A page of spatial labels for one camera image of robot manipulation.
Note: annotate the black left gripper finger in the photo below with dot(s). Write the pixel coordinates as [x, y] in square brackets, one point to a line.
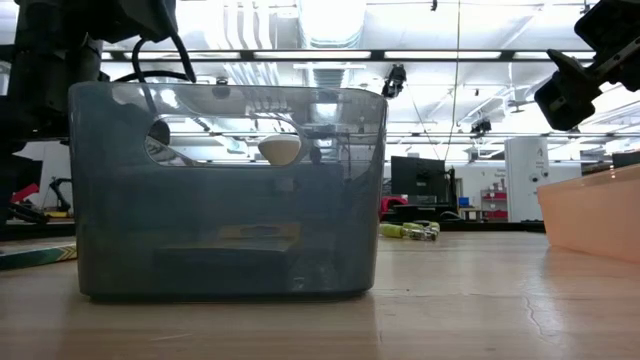
[160, 132]

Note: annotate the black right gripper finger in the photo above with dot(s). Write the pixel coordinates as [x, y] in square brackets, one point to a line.
[567, 105]

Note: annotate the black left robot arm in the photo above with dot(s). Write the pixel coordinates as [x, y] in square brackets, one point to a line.
[100, 17]

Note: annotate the black monitor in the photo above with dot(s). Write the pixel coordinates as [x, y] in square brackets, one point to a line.
[417, 180]
[25, 172]

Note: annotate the white cabinet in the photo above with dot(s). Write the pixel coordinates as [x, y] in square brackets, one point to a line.
[525, 180]

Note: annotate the red bar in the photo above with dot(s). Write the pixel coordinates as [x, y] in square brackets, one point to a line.
[25, 192]

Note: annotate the orange translucent plastic bin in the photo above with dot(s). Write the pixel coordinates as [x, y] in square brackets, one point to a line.
[590, 220]

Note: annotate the white light bulb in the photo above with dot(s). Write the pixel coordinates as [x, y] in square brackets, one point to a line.
[279, 149]

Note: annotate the red storage shelf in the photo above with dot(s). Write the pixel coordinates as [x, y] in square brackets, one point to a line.
[495, 205]

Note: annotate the red chair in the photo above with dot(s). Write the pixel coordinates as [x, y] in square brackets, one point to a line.
[392, 205]

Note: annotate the black overhead camera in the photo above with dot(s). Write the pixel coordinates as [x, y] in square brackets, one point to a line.
[395, 80]

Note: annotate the silver ceiling duct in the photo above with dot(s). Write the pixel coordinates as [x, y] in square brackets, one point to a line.
[332, 22]

